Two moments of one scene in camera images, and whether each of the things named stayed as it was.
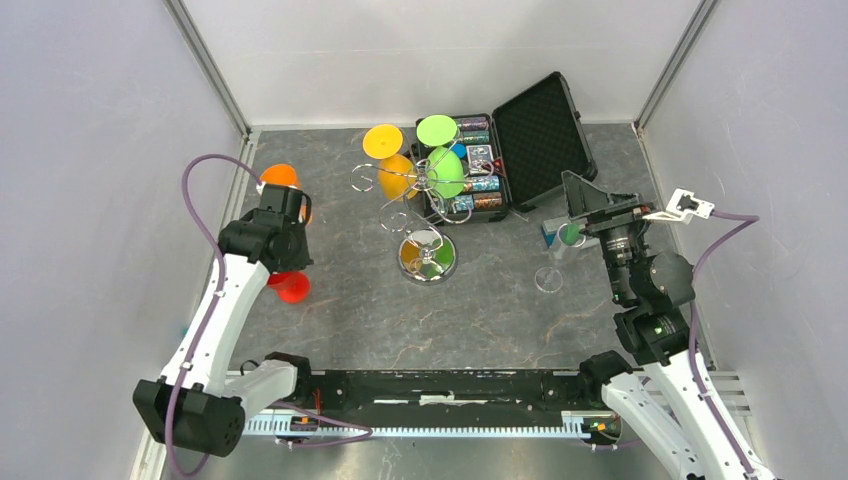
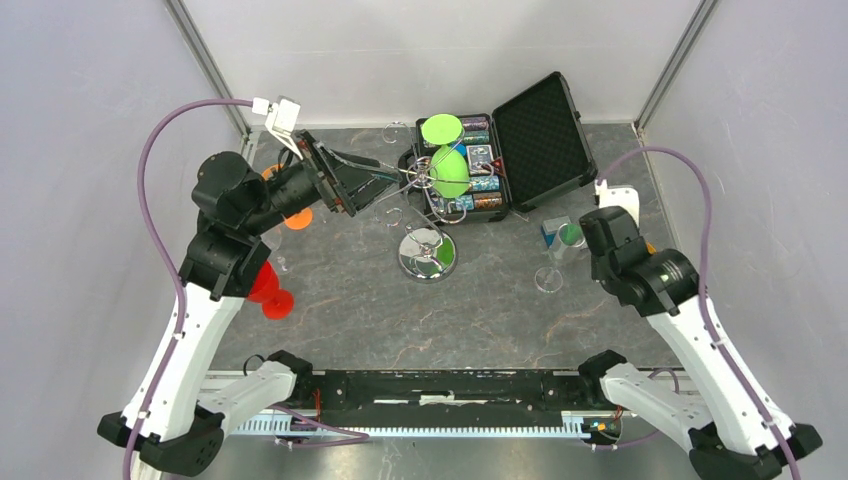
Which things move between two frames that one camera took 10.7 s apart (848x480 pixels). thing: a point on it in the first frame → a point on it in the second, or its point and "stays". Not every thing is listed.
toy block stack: [549, 228] stays
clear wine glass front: [549, 279] stays
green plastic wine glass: [444, 168] stays
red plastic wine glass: [292, 286] → [276, 303]
